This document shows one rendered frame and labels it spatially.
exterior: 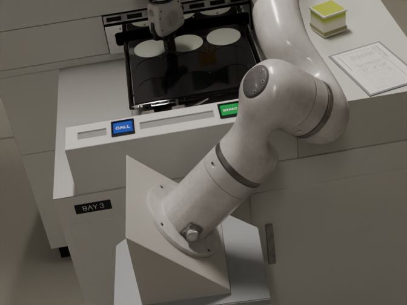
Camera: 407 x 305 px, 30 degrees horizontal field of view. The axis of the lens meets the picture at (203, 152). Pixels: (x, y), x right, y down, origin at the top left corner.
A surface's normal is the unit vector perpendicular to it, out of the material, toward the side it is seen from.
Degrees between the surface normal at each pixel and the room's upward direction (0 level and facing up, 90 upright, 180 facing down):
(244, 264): 0
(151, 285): 90
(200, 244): 45
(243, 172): 78
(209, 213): 87
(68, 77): 0
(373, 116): 90
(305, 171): 90
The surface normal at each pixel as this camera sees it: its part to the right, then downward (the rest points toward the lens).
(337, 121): 0.53, 0.31
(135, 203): 0.62, -0.65
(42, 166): 0.13, 0.60
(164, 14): 0.68, 0.36
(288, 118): 0.24, 0.73
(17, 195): -0.11, -0.79
